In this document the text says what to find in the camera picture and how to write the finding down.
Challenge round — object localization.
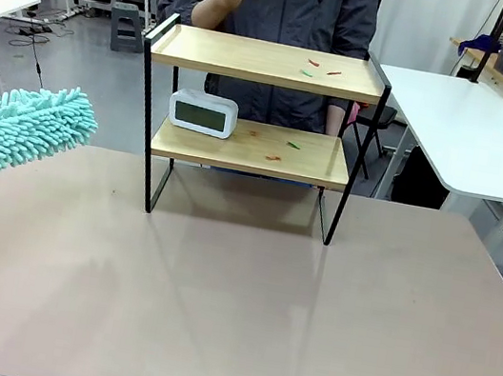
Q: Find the grey plastic step stool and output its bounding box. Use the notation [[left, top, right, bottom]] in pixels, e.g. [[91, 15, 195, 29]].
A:
[[104, 0, 152, 57]]

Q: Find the large white table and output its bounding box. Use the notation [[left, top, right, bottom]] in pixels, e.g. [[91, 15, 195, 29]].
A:
[[356, 63, 503, 222]]

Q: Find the person's grey jacket torso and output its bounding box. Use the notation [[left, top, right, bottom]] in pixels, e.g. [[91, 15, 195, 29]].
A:
[[139, 0, 380, 142]]

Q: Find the teal chenille duster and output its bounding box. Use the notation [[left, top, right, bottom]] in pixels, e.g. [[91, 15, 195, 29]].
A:
[[0, 74, 105, 206]]

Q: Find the person's right forearm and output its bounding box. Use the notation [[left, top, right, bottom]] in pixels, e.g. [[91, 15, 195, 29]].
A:
[[189, 0, 246, 35]]

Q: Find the white digital alarm clock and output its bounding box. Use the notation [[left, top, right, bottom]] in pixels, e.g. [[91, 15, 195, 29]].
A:
[[165, 86, 241, 143]]

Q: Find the black floor cable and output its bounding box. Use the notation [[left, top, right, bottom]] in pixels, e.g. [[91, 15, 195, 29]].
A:
[[0, 6, 76, 95]]

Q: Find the wooden workbench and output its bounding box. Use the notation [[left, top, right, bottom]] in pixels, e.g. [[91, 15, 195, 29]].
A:
[[443, 35, 503, 89]]

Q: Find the wooden two-tier shelf black frame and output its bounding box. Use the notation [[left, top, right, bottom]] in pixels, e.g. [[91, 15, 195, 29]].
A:
[[115, 8, 399, 253]]

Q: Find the person's left forearm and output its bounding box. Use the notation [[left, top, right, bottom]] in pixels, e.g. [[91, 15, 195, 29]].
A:
[[322, 97, 356, 141]]

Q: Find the blue cloth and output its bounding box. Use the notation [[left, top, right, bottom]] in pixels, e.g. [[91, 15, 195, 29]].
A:
[[456, 30, 503, 63]]

